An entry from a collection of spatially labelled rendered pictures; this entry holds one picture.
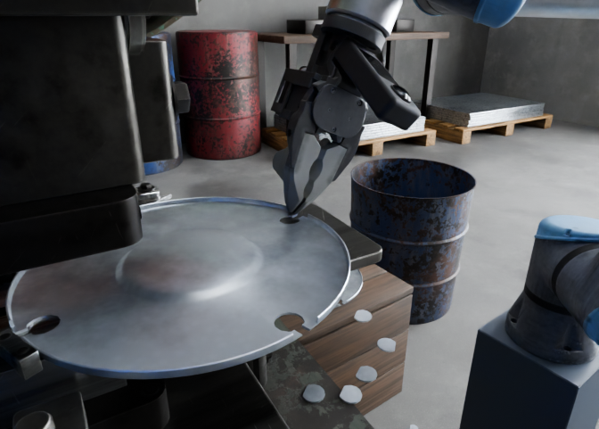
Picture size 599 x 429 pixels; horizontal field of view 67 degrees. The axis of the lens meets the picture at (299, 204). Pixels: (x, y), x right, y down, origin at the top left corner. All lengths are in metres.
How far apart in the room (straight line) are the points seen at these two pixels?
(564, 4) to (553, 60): 4.68
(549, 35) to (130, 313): 5.24
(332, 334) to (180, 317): 0.73
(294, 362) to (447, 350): 1.11
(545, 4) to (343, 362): 0.83
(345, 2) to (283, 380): 0.39
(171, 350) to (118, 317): 0.06
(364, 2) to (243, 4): 3.51
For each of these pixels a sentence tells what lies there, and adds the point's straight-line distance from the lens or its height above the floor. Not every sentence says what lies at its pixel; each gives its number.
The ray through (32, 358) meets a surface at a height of 0.79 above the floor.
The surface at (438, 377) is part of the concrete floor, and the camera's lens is 1.49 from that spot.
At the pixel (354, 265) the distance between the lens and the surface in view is 0.43.
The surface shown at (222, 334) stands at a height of 0.78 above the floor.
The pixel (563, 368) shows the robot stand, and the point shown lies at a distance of 0.91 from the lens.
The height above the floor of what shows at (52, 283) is 0.78.
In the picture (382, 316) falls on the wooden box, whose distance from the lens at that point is 1.16.
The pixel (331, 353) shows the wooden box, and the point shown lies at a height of 0.27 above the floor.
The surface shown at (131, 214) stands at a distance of 0.29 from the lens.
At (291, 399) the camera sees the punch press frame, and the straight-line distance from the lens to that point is 0.48.
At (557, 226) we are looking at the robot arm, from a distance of 0.83.
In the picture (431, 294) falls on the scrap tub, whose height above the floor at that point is 0.12.
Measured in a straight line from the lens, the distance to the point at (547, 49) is 5.43.
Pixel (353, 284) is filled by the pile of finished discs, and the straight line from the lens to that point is 1.18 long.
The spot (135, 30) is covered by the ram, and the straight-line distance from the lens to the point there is 0.30.
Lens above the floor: 0.99
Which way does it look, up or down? 23 degrees down
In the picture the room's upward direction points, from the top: straight up
